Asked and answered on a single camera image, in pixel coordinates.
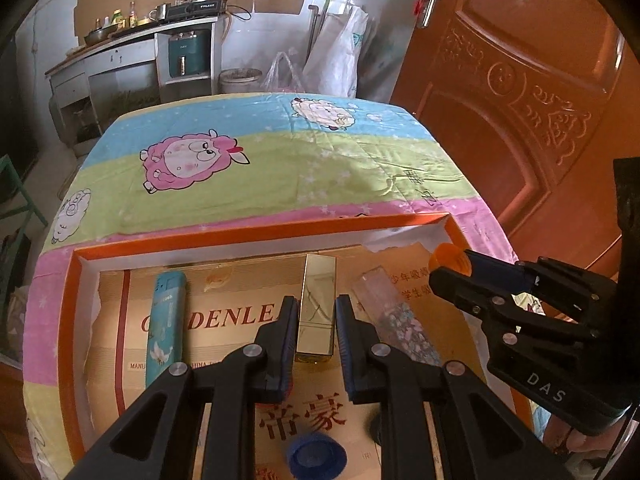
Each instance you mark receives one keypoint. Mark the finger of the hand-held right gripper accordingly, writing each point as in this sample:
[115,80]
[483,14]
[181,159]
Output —
[460,287]
[495,266]

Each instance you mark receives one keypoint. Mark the teal lighter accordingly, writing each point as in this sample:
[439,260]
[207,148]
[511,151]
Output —
[165,325]

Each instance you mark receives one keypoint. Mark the teal air fryer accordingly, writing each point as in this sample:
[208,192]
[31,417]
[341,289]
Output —
[189,55]

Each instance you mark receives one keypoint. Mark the carved wooden door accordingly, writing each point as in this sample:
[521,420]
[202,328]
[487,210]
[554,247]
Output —
[525,110]

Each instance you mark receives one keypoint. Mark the tall oil bottle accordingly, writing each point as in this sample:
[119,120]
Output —
[133,15]

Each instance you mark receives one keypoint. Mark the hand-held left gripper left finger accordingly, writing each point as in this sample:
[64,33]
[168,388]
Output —
[287,355]

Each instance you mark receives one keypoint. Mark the gold lighter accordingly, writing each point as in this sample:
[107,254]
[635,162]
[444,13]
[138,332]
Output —
[317,300]

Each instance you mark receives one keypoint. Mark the orange bottle cap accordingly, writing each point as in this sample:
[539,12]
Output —
[447,256]

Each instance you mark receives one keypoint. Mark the blue bottle cap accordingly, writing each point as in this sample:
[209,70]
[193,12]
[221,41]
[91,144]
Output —
[316,459]

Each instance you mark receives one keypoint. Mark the black gas stove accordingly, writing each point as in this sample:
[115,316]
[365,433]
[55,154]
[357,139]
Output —
[197,6]

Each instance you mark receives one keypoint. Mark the grey round bucket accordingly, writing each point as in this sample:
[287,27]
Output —
[240,81]

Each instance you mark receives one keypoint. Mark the clear plastic bag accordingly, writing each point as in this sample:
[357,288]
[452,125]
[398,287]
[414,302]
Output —
[282,75]

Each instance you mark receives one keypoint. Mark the yellow-green bottle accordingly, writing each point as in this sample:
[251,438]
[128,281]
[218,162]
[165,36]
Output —
[117,19]

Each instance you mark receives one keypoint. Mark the white woven sack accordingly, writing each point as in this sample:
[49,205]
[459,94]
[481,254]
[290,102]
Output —
[335,55]

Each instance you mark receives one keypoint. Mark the green chair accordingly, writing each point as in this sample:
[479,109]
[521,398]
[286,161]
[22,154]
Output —
[20,195]

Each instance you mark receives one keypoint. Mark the shallow orange-rimmed cardboard box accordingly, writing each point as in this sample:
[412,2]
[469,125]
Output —
[75,310]

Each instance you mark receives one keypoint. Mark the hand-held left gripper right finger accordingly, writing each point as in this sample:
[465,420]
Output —
[346,355]

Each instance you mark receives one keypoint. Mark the clear glitter lighter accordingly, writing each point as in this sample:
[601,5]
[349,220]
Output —
[395,320]

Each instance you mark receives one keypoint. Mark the dark frying pan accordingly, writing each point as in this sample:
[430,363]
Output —
[100,35]

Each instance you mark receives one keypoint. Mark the white kitchen counter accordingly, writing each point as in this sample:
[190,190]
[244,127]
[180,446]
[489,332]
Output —
[120,65]

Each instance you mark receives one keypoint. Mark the metal kettle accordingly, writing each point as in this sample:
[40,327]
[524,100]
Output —
[159,12]

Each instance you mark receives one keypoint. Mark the cartoon sheep printed tablecloth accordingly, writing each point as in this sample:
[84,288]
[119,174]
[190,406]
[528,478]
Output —
[210,160]

